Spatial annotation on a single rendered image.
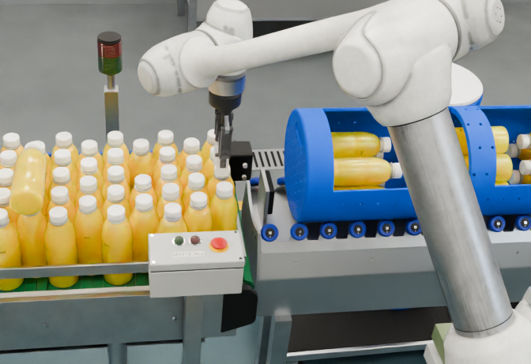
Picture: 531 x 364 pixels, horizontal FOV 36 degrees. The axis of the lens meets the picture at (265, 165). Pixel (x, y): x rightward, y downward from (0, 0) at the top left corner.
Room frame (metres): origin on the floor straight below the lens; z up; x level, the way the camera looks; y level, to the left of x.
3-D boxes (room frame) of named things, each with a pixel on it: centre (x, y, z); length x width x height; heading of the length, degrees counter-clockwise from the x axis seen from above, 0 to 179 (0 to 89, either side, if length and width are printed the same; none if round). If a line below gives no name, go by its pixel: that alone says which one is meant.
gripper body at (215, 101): (1.59, 0.11, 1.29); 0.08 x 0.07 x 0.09; 13
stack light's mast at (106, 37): (1.90, 0.44, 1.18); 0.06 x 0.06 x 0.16
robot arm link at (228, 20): (1.58, 0.12, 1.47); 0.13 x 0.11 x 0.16; 142
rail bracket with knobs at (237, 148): (1.82, 0.08, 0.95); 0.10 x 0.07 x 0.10; 12
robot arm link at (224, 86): (1.59, 0.11, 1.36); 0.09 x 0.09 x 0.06
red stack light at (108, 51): (1.90, 0.44, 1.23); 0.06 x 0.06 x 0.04
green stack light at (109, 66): (1.90, 0.44, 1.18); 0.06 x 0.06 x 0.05
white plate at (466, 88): (2.24, -0.51, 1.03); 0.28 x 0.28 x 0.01
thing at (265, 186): (1.63, -0.01, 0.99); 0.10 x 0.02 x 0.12; 12
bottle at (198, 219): (1.47, 0.15, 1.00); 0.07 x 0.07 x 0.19
